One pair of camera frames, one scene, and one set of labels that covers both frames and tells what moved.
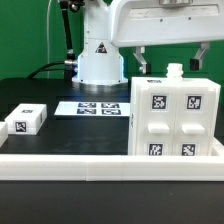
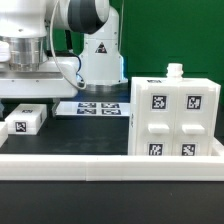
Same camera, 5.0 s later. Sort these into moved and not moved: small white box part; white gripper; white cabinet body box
Moved: white gripper
Not moved: small white box part; white cabinet body box
